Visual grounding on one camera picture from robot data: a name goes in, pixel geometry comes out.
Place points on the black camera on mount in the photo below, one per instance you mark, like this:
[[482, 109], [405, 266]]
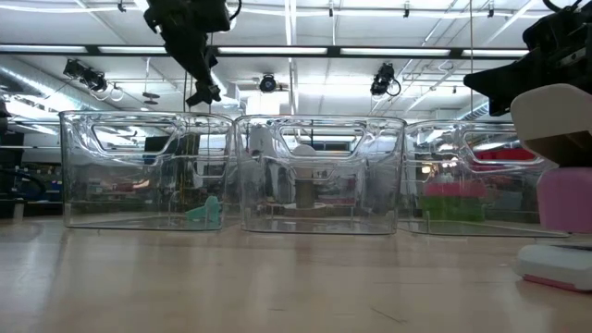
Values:
[[85, 74], [383, 79]]

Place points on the long ceiling light panel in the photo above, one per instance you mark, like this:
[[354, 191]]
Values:
[[273, 50], [41, 48], [131, 49], [395, 52]]

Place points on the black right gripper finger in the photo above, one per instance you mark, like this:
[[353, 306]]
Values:
[[504, 83]]

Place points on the clear plastic bin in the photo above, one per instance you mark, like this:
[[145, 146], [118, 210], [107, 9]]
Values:
[[115, 194], [504, 217], [351, 208]]

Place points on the white bulb lamp brass base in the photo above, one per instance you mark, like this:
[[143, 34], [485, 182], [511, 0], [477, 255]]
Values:
[[304, 194]]

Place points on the pink stapler white base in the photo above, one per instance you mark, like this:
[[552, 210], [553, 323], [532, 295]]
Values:
[[566, 199]]

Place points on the silver ventilation duct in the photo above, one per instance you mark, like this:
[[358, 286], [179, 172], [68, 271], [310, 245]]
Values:
[[32, 85]]

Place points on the pink tape roll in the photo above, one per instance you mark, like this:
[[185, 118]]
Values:
[[455, 189]]

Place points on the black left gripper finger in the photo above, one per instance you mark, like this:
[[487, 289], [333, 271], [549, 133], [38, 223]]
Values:
[[205, 96], [189, 51]]

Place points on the black overhead camera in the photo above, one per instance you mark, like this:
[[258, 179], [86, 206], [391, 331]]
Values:
[[267, 83]]

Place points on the black aluminium rig frame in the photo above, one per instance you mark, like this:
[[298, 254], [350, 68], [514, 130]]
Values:
[[194, 50]]

